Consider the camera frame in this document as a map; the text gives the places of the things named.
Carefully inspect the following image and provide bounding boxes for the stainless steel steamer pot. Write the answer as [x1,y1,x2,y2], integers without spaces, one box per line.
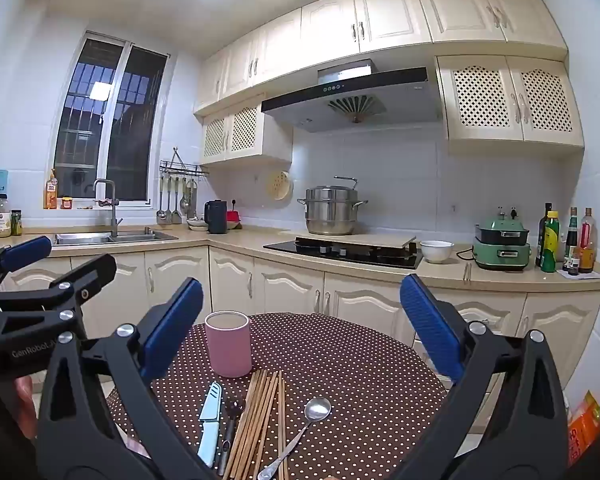
[297,176,369,236]

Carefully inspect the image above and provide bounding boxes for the person's left hand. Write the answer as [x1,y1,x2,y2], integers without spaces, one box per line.
[14,376,39,438]

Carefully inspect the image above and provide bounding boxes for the bundle of wooden chopsticks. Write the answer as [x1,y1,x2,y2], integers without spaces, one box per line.
[227,370,290,480]

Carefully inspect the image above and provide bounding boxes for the cream lower cabinets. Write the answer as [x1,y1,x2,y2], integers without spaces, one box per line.
[0,242,600,411]

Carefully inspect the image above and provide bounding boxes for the metal sink faucet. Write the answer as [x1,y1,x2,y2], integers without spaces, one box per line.
[94,178,124,238]

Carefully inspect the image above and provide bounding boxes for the dark oil bottle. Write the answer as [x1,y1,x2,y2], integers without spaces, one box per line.
[536,203,554,267]

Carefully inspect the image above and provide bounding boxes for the stainless steel sink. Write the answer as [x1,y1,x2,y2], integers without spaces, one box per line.
[52,227,179,246]

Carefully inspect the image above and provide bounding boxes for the white tray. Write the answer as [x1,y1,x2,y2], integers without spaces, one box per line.
[555,267,600,281]

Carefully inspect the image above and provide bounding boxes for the orange bag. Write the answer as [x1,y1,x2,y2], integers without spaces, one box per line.
[567,390,600,467]

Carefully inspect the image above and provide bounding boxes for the white bowl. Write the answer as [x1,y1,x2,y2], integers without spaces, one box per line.
[420,240,454,264]

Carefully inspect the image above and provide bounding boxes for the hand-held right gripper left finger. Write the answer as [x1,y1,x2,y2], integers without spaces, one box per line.
[36,277,216,480]

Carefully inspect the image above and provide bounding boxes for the metal wall utensil rack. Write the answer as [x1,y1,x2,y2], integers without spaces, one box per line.
[160,147,211,178]

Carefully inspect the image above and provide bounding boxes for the pink utensil cup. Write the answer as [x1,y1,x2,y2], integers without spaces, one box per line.
[204,311,253,378]

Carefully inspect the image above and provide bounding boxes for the black gas stove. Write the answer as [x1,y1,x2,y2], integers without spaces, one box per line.
[263,237,425,269]

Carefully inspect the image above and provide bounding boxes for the dark soy sauce bottle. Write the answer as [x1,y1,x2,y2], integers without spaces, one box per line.
[563,207,580,276]

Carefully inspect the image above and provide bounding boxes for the green bottle yellow cap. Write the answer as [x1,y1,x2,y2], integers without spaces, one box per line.
[541,211,561,273]

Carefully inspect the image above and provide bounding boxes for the round dotted brown table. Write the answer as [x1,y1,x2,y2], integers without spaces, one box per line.
[105,312,448,480]

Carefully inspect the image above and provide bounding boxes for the hanging metal spatula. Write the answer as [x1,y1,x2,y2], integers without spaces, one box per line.
[170,176,183,225]

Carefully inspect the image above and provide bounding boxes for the cream cabinets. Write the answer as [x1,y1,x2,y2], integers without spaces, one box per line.
[194,0,569,117]
[0,242,600,411]

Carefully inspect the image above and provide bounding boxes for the kitchen window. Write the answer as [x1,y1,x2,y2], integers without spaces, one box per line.
[52,30,171,211]

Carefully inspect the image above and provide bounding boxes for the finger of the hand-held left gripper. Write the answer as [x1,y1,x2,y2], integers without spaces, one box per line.
[0,236,52,301]
[0,254,117,343]

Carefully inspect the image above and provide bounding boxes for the black electric kettle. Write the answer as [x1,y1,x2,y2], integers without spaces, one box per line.
[204,200,228,235]

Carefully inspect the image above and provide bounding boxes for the cream upper cabinets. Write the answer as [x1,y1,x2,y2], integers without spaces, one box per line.
[194,0,569,117]

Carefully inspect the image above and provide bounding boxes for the light blue knife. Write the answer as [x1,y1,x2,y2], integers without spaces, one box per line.
[197,381,223,468]

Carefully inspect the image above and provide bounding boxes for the red label sauce bottle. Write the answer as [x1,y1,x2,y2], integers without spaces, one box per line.
[579,208,595,274]

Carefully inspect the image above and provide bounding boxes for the round beige steamer tray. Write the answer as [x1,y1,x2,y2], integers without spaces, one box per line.
[266,170,294,201]

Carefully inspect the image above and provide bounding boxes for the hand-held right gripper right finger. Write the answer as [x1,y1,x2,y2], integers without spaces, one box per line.
[390,274,571,480]

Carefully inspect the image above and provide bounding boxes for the range hood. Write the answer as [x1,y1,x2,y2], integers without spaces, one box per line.
[261,58,443,133]

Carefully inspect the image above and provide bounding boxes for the cream lattice door cabinet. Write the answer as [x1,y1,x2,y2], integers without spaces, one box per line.
[200,92,294,166]
[436,55,585,157]

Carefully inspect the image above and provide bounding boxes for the metal spoon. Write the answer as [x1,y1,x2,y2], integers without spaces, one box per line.
[257,397,333,480]

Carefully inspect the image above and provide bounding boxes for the green electric cooker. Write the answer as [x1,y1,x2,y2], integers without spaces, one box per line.
[472,206,531,272]

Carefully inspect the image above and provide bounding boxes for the black handled fork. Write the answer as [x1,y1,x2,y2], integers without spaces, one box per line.
[216,394,247,477]

